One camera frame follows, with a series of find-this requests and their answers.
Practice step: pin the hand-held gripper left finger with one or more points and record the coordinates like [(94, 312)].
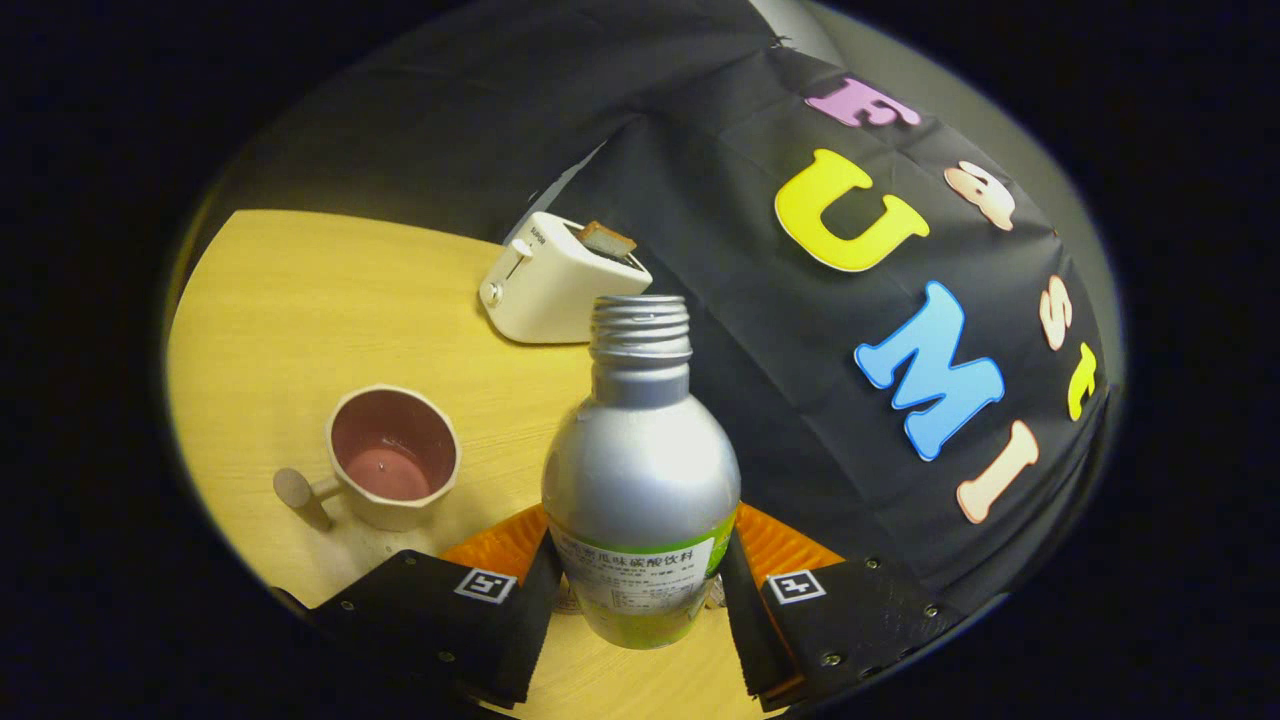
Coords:
[(520, 640)]

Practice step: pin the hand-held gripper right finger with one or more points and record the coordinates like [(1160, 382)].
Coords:
[(748, 630)]

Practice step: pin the silver juice bottle green label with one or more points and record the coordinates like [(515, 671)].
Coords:
[(640, 470)]

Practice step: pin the cream toaster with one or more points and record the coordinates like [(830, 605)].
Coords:
[(555, 295)]

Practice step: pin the wooden table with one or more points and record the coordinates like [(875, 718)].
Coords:
[(280, 330)]

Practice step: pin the toasted bread slice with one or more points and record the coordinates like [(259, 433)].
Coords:
[(606, 240)]

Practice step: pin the black backdrop cloth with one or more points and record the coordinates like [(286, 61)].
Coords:
[(720, 200)]

